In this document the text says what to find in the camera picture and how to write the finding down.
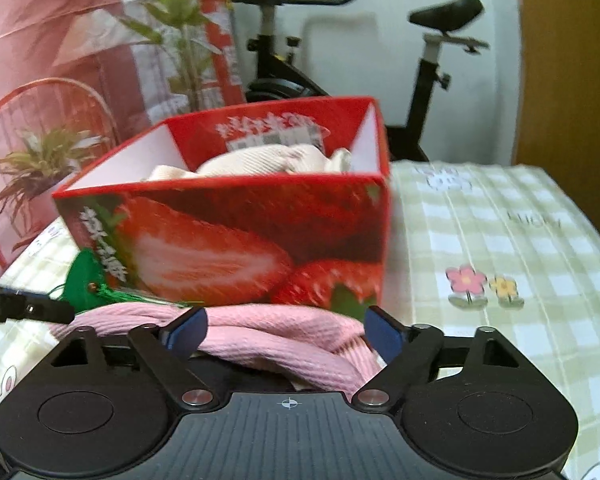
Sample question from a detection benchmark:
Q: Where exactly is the green checked tablecloth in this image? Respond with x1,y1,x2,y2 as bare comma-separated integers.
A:
0,160,600,480

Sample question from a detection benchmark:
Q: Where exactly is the pink printed backdrop cloth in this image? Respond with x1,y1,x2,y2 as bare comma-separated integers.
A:
0,0,246,281

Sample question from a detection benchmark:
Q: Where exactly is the black exercise bike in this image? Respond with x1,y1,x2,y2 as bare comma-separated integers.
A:
220,0,491,163

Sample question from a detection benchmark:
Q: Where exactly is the green tasselled sachet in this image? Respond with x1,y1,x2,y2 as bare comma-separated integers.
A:
50,250,206,313

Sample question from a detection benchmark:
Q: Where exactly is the brown wooden panel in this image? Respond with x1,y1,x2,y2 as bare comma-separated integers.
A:
512,0,600,241

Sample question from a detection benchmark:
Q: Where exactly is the pink knitted cloth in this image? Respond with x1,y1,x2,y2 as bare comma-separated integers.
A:
50,305,386,401

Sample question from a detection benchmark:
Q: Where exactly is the cream cloth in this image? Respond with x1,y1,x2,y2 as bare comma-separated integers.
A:
147,144,353,181

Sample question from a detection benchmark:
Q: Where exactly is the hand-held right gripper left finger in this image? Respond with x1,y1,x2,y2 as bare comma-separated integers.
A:
50,306,217,409

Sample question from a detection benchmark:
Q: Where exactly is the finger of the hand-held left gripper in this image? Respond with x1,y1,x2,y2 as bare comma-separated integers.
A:
0,282,76,324

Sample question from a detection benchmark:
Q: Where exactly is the red strawberry print box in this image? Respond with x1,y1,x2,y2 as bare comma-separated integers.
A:
52,96,392,308

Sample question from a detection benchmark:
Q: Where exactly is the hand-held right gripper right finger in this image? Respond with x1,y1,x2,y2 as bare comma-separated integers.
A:
352,305,523,409

